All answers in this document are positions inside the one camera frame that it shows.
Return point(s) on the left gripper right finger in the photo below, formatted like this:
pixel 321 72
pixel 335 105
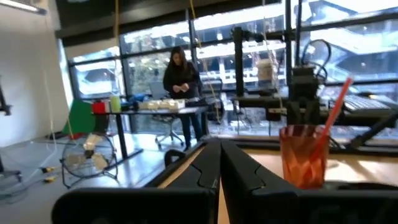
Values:
pixel 280 208

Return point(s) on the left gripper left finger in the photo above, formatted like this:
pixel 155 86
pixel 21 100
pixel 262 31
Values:
pixel 140 205

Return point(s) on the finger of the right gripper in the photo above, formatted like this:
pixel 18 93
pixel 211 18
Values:
pixel 313 112
pixel 293 112

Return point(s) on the red drinking straw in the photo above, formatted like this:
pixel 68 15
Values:
pixel 337 109

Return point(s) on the orange faceted plastic cup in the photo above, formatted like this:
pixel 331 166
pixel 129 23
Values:
pixel 295 155

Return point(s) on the gray operator desk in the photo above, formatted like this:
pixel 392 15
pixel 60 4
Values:
pixel 258 101

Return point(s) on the computer keyboard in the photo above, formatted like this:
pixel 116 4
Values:
pixel 363 104

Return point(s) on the gray office chair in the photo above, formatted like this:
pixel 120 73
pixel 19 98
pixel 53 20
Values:
pixel 169 133

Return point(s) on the black office chair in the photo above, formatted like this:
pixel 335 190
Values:
pixel 214 109

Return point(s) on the yellow power plug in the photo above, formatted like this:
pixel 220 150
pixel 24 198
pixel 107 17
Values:
pixel 49 169
pixel 51 179

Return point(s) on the black desk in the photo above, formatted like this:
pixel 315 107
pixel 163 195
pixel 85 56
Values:
pixel 155 111

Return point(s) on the white box set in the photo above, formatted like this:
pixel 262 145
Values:
pixel 161 104

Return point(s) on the light green cup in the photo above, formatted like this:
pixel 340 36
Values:
pixel 115 104

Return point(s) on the green board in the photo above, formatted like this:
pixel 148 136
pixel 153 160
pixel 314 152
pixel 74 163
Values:
pixel 81 118

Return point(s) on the red container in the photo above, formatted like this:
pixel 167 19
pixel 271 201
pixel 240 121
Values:
pixel 99 107

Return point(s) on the blue bundle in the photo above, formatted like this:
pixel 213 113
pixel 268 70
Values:
pixel 138 98

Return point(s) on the gray laptop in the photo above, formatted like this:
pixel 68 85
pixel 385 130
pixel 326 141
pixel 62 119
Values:
pixel 157 90

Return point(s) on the person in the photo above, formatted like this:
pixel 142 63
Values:
pixel 182 77

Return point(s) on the black table frame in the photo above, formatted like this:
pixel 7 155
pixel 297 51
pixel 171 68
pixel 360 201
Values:
pixel 258 143

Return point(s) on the black frame clamp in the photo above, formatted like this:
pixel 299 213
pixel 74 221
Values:
pixel 174 155

